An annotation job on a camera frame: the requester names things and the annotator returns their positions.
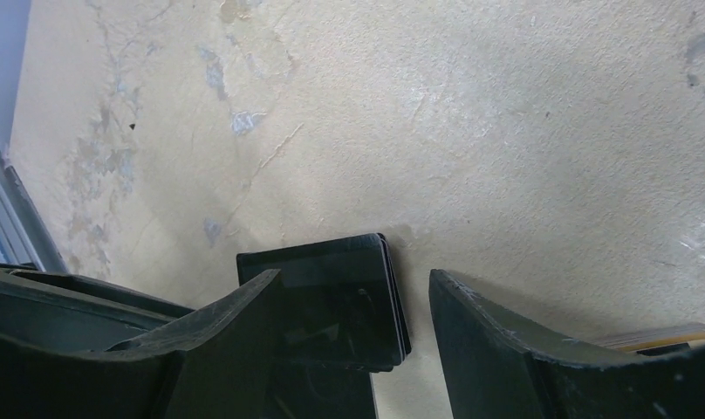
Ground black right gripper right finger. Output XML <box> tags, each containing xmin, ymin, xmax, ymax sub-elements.
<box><xmin>428</xmin><ymin>270</ymin><xmax>705</xmax><ymax>418</ymax></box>

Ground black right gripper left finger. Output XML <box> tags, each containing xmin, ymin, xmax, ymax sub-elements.
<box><xmin>0</xmin><ymin>270</ymin><xmax>281</xmax><ymax>418</ymax></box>

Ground orange credit card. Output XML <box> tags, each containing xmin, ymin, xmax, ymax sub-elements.
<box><xmin>590</xmin><ymin>323</ymin><xmax>705</xmax><ymax>356</ymax></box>

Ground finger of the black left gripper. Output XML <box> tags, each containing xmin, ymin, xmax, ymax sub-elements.
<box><xmin>0</xmin><ymin>264</ymin><xmax>192</xmax><ymax>353</ymax></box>

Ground aluminium frame rail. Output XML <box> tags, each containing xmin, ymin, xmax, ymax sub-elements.
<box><xmin>0</xmin><ymin>153</ymin><xmax>68</xmax><ymax>272</ymax></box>

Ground black credit card stack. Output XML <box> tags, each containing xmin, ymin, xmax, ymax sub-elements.
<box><xmin>236</xmin><ymin>232</ymin><xmax>413</xmax><ymax>419</ymax></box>

